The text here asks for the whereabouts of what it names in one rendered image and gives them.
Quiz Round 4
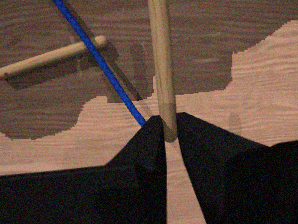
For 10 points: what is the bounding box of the wooden stick with blue string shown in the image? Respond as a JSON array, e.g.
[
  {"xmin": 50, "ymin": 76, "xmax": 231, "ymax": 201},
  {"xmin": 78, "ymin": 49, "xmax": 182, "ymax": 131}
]
[{"xmin": 52, "ymin": 0, "xmax": 178, "ymax": 143}]

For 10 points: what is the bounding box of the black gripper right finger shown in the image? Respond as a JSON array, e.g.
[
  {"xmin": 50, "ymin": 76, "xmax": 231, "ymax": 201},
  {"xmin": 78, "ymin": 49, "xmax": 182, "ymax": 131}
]
[{"xmin": 176, "ymin": 112, "xmax": 298, "ymax": 224}]

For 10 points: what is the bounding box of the tan wooden stick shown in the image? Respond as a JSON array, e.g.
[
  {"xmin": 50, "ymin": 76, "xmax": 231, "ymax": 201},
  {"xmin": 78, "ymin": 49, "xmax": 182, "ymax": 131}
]
[{"xmin": 0, "ymin": 35, "xmax": 109, "ymax": 80}]

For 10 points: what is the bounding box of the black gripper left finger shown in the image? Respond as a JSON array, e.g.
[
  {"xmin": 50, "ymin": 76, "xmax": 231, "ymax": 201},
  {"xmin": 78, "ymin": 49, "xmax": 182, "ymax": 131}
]
[{"xmin": 0, "ymin": 115, "xmax": 167, "ymax": 224}]

